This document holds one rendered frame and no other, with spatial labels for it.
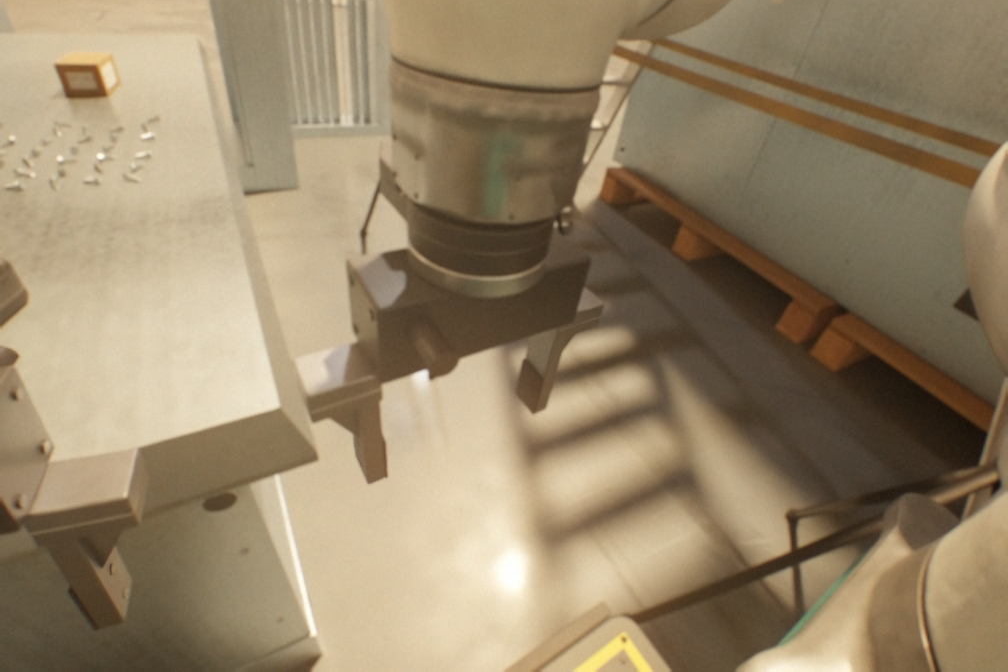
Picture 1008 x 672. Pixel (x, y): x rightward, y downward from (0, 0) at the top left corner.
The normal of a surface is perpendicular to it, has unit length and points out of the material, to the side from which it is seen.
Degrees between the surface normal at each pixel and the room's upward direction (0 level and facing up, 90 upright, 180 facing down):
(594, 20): 109
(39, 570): 90
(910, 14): 90
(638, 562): 0
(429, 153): 90
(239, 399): 0
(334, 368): 0
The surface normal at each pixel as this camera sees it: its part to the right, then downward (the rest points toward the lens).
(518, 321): 0.52, 0.58
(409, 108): -0.72, 0.36
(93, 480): 0.15, -0.85
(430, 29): -0.53, 0.61
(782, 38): -0.89, 0.18
